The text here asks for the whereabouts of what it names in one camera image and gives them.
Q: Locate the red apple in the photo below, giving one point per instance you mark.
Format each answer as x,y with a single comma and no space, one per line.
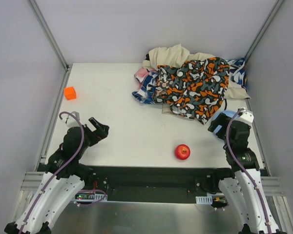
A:
182,152

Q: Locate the white slotted cable duct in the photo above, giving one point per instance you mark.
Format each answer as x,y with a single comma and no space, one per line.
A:
89,197
204,200

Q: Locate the aluminium frame post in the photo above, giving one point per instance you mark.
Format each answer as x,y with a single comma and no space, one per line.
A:
48,34
267,22

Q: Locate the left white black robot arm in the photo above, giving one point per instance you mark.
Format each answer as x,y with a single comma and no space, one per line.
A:
63,178

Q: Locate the front aluminium rail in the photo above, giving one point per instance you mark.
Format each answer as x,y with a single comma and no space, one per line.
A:
271,185

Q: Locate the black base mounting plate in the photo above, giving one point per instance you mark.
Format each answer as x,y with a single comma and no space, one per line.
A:
156,185

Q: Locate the pink cloth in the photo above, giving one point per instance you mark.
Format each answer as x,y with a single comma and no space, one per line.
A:
142,73

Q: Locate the right white slotted cable duct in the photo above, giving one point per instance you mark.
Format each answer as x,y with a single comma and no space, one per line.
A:
204,200

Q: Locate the orange cube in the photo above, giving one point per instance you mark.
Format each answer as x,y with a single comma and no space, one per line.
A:
69,93

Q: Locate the right aluminium frame post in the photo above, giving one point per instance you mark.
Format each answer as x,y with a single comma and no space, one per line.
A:
267,22

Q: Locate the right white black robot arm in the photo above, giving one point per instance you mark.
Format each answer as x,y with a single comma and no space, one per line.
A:
243,189

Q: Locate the left aluminium frame post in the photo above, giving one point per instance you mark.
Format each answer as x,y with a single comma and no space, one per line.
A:
48,34

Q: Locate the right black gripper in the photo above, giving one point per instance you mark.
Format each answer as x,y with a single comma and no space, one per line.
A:
221,124

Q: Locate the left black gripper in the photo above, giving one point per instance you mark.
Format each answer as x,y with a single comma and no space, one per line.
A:
92,134

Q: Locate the beige cloth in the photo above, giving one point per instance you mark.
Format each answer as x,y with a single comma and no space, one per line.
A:
176,55

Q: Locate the light blue plate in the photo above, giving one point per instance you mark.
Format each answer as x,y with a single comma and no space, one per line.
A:
228,113

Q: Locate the orange grey patterned cloth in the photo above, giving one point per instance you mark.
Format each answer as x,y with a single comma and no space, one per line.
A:
196,90

